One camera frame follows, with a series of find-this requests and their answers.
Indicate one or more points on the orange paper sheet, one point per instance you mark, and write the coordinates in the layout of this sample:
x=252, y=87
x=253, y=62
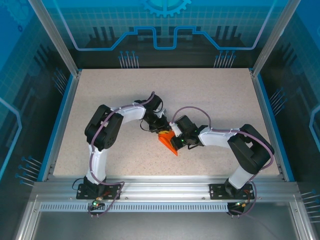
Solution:
x=166, y=141

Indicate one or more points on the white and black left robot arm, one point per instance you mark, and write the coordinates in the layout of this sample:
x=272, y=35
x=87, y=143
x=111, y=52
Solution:
x=130, y=113

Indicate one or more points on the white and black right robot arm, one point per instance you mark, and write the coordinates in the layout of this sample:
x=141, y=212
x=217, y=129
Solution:
x=217, y=137

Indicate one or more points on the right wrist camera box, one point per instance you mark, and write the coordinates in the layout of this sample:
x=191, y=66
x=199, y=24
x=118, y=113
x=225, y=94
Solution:
x=175, y=128

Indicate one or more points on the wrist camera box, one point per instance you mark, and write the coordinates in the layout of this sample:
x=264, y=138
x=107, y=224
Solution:
x=175, y=128
x=163, y=112

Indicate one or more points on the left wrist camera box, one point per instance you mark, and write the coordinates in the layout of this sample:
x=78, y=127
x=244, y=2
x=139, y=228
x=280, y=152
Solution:
x=163, y=112

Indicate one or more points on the aluminium mounting rail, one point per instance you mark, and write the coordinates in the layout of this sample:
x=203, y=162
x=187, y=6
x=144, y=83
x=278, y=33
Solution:
x=165, y=186

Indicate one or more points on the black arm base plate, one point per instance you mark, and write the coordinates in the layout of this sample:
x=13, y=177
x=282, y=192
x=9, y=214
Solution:
x=217, y=191
x=82, y=193

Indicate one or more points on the aluminium table side rail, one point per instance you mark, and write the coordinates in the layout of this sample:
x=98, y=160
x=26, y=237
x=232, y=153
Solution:
x=267, y=117
x=62, y=117

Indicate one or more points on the aluminium frame post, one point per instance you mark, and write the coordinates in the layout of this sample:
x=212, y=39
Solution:
x=57, y=42
x=272, y=42

